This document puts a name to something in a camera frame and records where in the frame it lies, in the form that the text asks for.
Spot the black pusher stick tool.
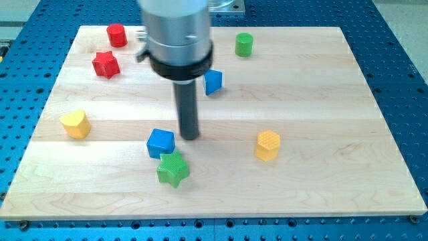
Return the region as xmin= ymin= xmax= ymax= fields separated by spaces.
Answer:
xmin=173 ymin=80 xmax=199 ymax=141

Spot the green star block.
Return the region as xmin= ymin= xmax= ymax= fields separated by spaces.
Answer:
xmin=156 ymin=151 xmax=189 ymax=188

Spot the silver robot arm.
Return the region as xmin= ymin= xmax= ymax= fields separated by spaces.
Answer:
xmin=136 ymin=0 xmax=213 ymax=140

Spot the red star block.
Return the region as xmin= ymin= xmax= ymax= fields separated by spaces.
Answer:
xmin=92 ymin=51 xmax=120 ymax=79

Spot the blue cube block upper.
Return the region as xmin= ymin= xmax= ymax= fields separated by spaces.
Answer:
xmin=203 ymin=70 xmax=223 ymax=95

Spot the blue cube block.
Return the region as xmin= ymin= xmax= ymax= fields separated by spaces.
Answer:
xmin=146 ymin=129 xmax=175 ymax=159
xmin=203 ymin=70 xmax=223 ymax=95

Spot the blue cube block lower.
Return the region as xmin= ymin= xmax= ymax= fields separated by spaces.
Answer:
xmin=146 ymin=129 xmax=175 ymax=159

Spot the green cylinder block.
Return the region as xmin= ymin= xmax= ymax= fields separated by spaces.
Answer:
xmin=235 ymin=33 xmax=253 ymax=57

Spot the red cylinder block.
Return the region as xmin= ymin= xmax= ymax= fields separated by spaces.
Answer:
xmin=106 ymin=23 xmax=128 ymax=48

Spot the yellow hexagon block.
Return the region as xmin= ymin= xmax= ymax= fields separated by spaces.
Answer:
xmin=255 ymin=130 xmax=281 ymax=161

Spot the wooden board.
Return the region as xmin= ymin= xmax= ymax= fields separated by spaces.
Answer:
xmin=1 ymin=25 xmax=427 ymax=221

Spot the yellow heart block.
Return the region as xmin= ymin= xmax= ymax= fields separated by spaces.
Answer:
xmin=60 ymin=109 xmax=92 ymax=139

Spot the clear acrylic mount plate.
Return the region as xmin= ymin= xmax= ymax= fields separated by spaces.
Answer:
xmin=208 ymin=0 xmax=245 ymax=16

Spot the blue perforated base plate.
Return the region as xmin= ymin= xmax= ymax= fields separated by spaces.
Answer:
xmin=1 ymin=1 xmax=427 ymax=240

